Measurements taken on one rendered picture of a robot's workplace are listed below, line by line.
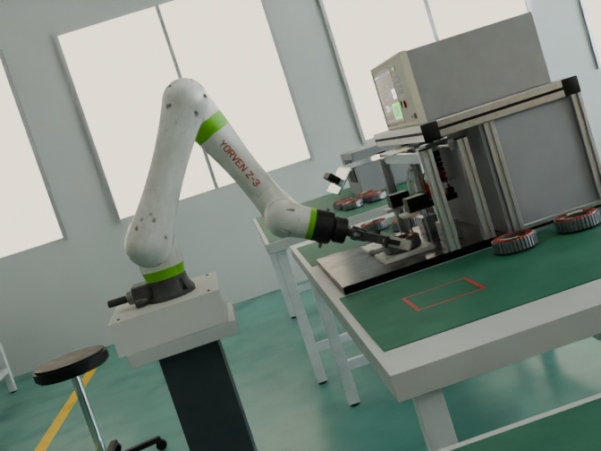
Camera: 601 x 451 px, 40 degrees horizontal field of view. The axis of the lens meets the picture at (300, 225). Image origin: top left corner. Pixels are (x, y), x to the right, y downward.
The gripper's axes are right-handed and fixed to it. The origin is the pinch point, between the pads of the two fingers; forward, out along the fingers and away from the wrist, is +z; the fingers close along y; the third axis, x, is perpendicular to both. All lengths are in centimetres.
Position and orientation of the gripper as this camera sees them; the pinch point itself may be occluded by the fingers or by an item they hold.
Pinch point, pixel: (400, 242)
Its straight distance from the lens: 239.4
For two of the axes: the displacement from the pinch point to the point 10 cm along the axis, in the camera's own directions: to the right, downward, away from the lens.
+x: 2.1, -9.8, -0.5
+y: 1.0, 0.7, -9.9
